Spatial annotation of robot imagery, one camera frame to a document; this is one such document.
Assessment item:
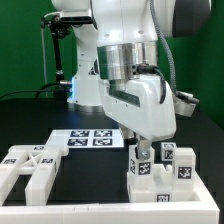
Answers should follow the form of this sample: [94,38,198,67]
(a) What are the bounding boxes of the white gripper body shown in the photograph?
[99,75,176,141]

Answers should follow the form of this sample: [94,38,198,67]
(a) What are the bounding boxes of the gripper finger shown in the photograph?
[138,137,151,159]
[121,127,137,145]

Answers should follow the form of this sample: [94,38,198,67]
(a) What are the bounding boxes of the white chair seat part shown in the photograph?
[127,164,200,203]

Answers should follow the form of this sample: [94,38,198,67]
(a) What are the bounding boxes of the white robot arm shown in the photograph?
[51,0,211,160]

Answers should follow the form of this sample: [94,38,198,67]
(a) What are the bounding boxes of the white tagged cube right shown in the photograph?
[161,142,176,161]

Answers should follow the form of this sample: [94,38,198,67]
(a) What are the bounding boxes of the white U-shaped fence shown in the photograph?
[0,176,219,224]

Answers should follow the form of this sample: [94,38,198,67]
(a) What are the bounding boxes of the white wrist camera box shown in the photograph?
[174,91,199,117]

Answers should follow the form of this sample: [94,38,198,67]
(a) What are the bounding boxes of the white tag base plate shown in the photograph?
[46,129,124,148]

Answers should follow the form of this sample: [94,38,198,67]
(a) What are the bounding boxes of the white chair back frame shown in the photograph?
[0,145,69,206]

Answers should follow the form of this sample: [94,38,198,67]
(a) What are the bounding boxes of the black cable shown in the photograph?
[0,81,64,102]

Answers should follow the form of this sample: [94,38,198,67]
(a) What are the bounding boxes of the grey mounted camera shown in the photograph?
[59,9,92,24]

